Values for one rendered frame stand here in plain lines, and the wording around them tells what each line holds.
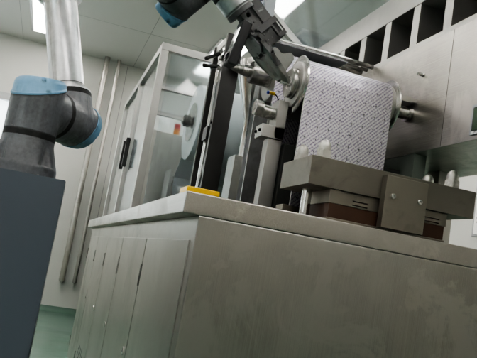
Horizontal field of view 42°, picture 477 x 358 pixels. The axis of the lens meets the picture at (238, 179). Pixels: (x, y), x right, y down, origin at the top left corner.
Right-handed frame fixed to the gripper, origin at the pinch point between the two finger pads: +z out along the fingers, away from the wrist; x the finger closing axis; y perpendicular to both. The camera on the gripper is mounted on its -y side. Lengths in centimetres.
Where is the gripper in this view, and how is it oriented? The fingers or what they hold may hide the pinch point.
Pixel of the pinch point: (282, 81)
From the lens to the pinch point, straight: 153.8
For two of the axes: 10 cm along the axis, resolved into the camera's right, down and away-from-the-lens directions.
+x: -3.0, 0.8, 9.5
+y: 7.3, -6.2, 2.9
